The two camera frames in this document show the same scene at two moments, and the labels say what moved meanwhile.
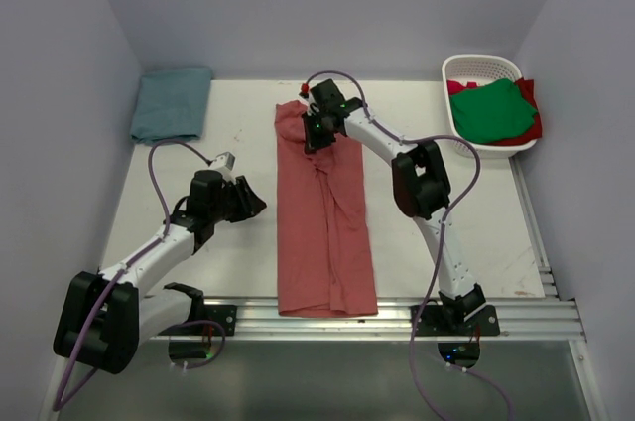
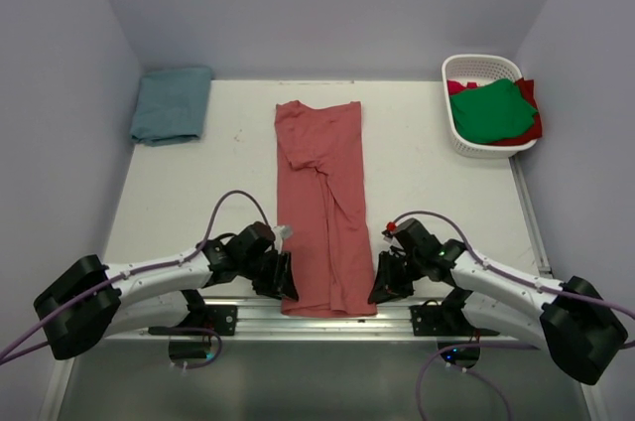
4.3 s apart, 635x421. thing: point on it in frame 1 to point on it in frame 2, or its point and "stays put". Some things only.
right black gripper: [315, 143] to [386, 286]
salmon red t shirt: [324, 262] stays put
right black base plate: [435, 323] stays put
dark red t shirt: [527, 86] stays put
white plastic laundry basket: [481, 70] stays put
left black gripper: [249, 204] to [281, 281]
